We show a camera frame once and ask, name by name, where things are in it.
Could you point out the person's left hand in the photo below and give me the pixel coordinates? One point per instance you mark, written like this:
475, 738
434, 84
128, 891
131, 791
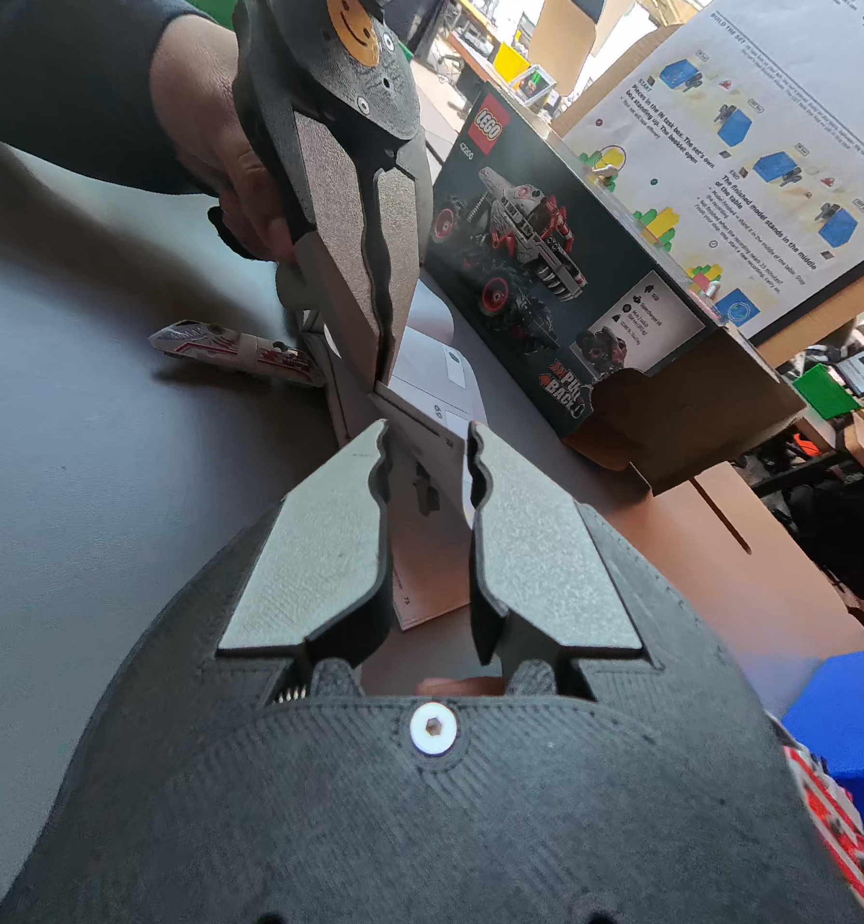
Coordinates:
208, 123

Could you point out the flat brown cardboard sheet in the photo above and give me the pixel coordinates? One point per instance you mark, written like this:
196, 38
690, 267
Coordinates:
764, 577

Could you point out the yellow box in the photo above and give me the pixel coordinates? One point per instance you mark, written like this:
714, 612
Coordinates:
511, 61

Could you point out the large brown cardboard box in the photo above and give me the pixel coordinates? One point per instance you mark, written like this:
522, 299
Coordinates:
569, 29

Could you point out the red white sticker sheet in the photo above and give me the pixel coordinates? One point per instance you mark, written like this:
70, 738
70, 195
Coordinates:
237, 350

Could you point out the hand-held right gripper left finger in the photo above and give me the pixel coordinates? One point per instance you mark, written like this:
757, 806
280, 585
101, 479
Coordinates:
309, 556

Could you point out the white instruction poster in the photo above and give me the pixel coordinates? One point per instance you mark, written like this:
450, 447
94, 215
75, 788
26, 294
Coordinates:
785, 108

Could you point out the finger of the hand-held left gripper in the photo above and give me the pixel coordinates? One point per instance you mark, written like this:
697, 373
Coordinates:
401, 245
334, 231

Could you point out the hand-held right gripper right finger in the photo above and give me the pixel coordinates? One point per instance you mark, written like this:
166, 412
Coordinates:
554, 570

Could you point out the white instruction booklet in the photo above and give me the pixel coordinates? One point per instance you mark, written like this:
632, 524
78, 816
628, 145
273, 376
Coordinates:
432, 375

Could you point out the dark lego box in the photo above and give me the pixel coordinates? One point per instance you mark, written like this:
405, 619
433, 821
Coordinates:
547, 216

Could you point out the person's left forearm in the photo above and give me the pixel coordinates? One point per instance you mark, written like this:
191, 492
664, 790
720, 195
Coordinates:
56, 86

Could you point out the blue plastic bin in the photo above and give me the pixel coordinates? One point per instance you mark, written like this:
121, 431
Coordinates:
858, 722

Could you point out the grey red lego model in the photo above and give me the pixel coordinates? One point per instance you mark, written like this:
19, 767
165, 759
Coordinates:
829, 816

